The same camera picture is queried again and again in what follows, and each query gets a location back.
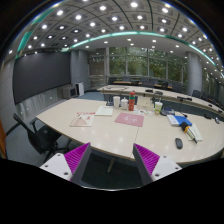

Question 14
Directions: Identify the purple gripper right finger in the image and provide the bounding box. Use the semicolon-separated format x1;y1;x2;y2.
133;143;181;185

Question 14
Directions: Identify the grey box cabinet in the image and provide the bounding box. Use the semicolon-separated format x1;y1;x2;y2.
62;87;77;99

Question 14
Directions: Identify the white paper cup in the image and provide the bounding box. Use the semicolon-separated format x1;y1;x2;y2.
113;96;120;108

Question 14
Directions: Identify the dark wall screen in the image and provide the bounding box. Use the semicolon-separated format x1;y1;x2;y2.
13;52;71;104

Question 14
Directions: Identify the red water bottle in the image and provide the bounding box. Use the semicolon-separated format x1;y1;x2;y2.
128;91;135;111

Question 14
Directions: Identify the pink mouse pad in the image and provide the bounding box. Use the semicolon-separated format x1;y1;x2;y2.
115;113;144;127

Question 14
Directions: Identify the black computer mouse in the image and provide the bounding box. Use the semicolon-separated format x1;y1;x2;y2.
175;138;183;149

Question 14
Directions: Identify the black office chair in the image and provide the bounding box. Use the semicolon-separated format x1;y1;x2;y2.
13;113;69;161

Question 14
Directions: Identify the white paper booklet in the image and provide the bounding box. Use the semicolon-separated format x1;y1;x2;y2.
95;106;113;116

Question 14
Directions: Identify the blue notebook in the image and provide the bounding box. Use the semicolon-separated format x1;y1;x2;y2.
174;115;192;126

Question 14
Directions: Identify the pink illustrated book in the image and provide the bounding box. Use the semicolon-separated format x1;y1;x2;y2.
70;112;95;127

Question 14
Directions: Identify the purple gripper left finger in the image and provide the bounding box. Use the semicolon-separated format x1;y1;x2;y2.
41;143;91;185

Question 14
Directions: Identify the yellow black handheld tool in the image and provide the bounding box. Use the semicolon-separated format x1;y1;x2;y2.
180;122;197;142

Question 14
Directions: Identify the green white drink cup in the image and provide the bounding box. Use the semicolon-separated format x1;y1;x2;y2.
154;102;163;115

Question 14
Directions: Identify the white lidded mug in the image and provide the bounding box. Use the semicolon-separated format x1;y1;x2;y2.
121;98;128;110

